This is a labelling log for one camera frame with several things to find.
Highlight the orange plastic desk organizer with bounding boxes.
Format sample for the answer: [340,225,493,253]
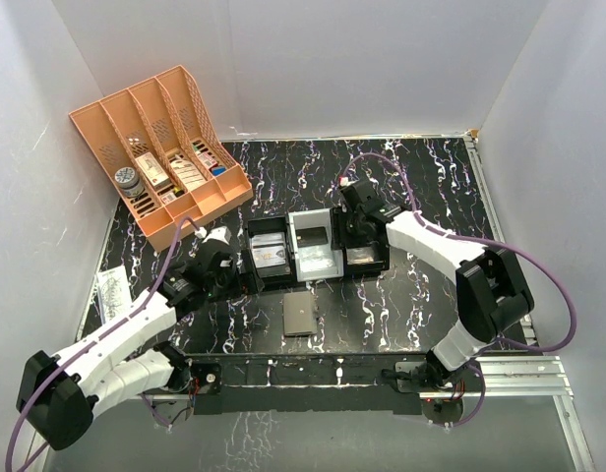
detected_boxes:
[69,66,253,252]

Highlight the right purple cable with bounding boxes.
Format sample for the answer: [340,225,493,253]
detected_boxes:
[339,152,577,429]

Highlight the grey leather card holder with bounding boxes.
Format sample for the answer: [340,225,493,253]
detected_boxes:
[283,291,318,337]

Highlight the black and white tray set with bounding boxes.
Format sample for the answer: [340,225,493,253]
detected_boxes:
[245,206,390,289]

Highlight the black card in white tray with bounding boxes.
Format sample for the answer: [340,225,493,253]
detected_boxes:
[296,226,329,248]

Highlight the white printed paper sheet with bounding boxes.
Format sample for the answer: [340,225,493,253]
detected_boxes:
[96,265,132,325]

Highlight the small pink white packet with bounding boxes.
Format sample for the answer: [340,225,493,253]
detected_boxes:
[192,143,219,171]

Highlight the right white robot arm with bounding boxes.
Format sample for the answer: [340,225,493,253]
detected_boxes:
[337,177,534,390]

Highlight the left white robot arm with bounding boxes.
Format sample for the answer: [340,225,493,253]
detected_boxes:
[16,226,260,450]

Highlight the white label cards stack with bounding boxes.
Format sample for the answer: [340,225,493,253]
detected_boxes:
[168,153,207,192]

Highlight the white pink box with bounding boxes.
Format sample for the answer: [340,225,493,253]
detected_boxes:
[135,152,170,190]

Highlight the gold card in tray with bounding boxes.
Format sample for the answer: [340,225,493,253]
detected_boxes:
[346,246,379,266]

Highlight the small round patterned tin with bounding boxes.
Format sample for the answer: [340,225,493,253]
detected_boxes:
[114,166,144,199]

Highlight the cards in black tray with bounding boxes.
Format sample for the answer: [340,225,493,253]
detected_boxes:
[250,232,287,268]

